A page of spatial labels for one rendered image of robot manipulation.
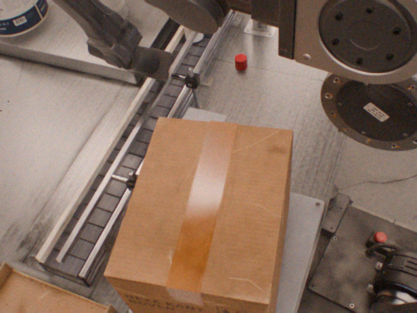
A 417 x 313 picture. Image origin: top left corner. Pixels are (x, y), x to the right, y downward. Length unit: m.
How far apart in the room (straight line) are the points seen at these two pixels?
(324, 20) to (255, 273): 0.36
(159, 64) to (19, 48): 0.54
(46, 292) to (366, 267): 1.00
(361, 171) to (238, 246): 1.48
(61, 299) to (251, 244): 0.49
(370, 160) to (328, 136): 1.01
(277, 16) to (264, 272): 0.35
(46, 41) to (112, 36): 0.58
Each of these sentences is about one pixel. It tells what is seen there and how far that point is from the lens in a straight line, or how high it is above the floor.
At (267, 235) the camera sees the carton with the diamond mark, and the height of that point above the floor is 1.12.
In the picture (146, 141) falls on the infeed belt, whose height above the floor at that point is 0.88.
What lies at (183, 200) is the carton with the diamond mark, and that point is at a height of 1.12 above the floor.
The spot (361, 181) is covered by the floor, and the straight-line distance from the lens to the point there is 2.10.
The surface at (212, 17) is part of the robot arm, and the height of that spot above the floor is 1.42.
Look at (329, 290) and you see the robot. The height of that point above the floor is 0.26.
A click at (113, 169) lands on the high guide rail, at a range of 1.00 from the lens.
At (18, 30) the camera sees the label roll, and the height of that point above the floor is 0.89.
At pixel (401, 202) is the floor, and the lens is 2.09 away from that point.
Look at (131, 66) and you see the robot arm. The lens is 1.02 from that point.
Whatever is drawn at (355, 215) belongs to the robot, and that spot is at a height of 0.24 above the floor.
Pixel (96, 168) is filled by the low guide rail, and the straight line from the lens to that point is 1.08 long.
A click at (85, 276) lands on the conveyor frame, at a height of 0.87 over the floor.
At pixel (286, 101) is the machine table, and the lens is 1.24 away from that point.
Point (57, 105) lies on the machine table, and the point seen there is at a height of 0.83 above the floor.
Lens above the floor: 1.75
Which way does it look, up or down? 54 degrees down
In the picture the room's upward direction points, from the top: 11 degrees counter-clockwise
